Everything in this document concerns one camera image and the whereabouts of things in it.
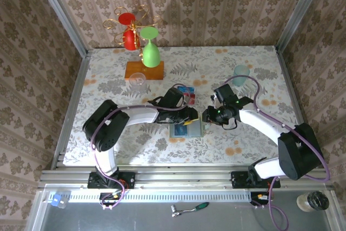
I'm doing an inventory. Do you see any green card holder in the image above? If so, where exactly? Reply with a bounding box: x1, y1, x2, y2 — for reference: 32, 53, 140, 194
169, 111, 208, 138

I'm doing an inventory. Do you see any clear plastic card box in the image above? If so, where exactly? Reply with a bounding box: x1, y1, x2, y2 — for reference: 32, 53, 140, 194
177, 85, 198, 107

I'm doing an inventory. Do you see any floral table cover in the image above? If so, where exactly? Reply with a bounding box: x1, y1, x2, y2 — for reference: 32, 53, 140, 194
62, 45, 311, 166

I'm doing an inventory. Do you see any teal plastic cup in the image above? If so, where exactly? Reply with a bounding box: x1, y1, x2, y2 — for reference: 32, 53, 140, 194
232, 64, 251, 88

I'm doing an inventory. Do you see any clear glass cup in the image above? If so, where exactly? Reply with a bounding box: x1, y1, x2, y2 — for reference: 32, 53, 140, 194
129, 72, 147, 87

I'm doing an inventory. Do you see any green wine glass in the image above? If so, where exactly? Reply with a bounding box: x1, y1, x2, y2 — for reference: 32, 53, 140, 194
139, 27, 161, 68

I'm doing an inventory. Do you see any red wine glass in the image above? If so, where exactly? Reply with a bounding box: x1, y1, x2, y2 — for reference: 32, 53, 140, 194
118, 12, 141, 51

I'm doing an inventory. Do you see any grey metal shelf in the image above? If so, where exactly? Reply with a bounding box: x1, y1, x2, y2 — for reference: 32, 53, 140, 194
26, 184, 346, 231

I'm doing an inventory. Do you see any jar with black lid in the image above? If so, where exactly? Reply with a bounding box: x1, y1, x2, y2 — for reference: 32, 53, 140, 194
296, 190, 330, 213

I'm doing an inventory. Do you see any blue plastic connector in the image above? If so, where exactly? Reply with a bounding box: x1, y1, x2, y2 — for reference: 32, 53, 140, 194
51, 193, 67, 209

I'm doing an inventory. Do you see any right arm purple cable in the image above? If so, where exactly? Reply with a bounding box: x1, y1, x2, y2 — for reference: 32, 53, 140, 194
223, 75, 331, 231

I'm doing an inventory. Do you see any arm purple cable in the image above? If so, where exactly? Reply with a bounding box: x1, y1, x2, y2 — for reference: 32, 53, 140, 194
90, 83, 190, 212
223, 75, 331, 231

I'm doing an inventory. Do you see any gold wire glass rack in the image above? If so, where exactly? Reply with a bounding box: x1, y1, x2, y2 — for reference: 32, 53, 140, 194
103, 4, 165, 81

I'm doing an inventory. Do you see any aluminium long double rail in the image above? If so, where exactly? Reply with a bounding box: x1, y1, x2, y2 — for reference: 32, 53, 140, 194
37, 162, 335, 190

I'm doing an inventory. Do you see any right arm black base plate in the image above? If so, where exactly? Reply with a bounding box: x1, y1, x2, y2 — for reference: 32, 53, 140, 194
231, 170, 281, 189

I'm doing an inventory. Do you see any aluminium side rail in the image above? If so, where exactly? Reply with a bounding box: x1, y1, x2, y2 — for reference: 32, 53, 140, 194
274, 45, 320, 168
51, 49, 92, 168

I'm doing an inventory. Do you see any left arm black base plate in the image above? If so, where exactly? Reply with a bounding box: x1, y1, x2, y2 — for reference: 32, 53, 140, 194
86, 171, 136, 190

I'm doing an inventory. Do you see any white slotted cable duct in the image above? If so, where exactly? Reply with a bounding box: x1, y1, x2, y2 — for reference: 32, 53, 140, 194
48, 189, 254, 203

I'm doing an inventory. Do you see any green handled ratchet tool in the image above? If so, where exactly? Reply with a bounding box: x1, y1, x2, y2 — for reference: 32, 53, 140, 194
170, 201, 210, 217

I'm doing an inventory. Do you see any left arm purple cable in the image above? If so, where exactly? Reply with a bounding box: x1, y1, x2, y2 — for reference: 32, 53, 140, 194
90, 83, 190, 212

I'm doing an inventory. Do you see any black cable clamp bracket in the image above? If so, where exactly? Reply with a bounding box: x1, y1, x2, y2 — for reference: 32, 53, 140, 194
250, 192, 271, 210
98, 192, 127, 212

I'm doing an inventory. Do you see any aluminium frame post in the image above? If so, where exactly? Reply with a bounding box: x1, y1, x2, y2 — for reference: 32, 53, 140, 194
30, 0, 90, 58
275, 0, 329, 52

